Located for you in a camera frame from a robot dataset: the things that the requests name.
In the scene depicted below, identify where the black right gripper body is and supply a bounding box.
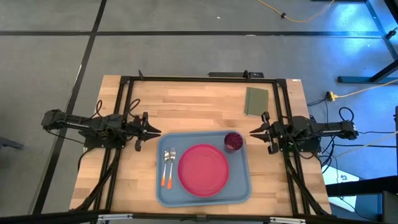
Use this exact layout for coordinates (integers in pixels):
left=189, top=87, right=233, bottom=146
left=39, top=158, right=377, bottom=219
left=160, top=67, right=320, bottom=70
left=261, top=111, right=283, bottom=155

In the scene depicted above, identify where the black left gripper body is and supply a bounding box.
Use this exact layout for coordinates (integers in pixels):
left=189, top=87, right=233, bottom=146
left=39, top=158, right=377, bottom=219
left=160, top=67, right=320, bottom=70
left=134, top=111, right=154, bottom=152

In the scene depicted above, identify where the red translucent plastic cup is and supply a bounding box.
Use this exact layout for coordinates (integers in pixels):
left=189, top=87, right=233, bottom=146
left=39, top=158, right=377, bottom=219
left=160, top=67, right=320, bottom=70
left=223, top=131, right=244, bottom=154

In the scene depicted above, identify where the spoon with orange handle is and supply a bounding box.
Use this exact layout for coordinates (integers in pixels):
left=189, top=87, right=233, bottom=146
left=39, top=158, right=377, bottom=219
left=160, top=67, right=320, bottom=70
left=160, top=150, right=170, bottom=188

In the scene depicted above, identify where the fork with orange handle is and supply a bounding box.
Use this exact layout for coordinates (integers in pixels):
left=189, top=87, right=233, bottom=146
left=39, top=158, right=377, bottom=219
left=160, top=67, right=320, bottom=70
left=166, top=146, right=177, bottom=190

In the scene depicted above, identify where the red plastic plate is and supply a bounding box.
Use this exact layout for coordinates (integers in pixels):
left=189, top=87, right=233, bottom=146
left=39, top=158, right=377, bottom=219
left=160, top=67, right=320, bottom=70
left=177, top=143, right=230, bottom=198

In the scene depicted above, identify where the blue-grey plastic tray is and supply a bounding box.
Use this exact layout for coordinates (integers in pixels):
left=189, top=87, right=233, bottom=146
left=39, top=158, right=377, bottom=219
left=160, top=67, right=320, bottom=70
left=155, top=130, right=252, bottom=208

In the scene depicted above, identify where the green sponge cloth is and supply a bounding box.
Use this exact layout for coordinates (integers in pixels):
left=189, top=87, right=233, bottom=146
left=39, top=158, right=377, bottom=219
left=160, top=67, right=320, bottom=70
left=243, top=86, right=269, bottom=118

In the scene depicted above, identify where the black cable bundle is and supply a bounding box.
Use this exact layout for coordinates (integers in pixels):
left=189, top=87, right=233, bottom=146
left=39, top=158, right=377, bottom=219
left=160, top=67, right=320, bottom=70
left=307, top=98, right=398, bottom=222

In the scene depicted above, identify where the black aluminium table frame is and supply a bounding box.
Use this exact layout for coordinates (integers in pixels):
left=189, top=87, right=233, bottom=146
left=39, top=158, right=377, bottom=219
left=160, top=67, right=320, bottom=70
left=0, top=69, right=398, bottom=224

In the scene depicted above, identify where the yellow power cable with plug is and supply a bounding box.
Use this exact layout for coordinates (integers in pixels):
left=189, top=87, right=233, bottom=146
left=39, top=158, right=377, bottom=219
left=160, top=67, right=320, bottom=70
left=325, top=78, right=398, bottom=102

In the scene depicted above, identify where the yellow hanging cable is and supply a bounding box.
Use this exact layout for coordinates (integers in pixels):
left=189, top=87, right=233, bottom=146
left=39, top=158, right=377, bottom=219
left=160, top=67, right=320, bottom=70
left=256, top=0, right=336, bottom=24

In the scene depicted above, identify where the black desk leg frame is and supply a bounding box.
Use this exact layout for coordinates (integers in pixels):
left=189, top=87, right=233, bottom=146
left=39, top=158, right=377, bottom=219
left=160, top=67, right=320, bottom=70
left=337, top=0, right=398, bottom=85

